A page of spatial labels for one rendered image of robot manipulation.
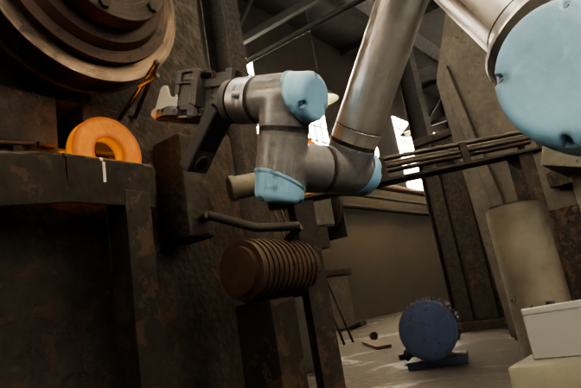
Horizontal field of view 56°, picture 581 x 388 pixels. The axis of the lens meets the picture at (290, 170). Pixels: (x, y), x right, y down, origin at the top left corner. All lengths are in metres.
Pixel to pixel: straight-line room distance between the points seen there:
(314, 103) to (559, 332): 0.44
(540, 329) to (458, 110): 3.17
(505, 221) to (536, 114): 0.76
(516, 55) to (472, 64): 3.19
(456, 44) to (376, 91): 2.95
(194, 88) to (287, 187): 0.25
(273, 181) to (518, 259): 0.62
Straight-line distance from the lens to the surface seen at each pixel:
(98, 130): 1.15
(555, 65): 0.47
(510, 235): 1.21
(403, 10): 0.82
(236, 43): 6.06
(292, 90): 0.76
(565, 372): 0.49
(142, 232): 1.10
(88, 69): 1.16
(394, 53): 0.82
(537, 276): 1.21
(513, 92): 0.48
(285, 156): 0.76
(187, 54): 1.61
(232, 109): 0.84
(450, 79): 3.70
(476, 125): 3.58
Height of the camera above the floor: 0.37
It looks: 15 degrees up
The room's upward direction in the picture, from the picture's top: 10 degrees counter-clockwise
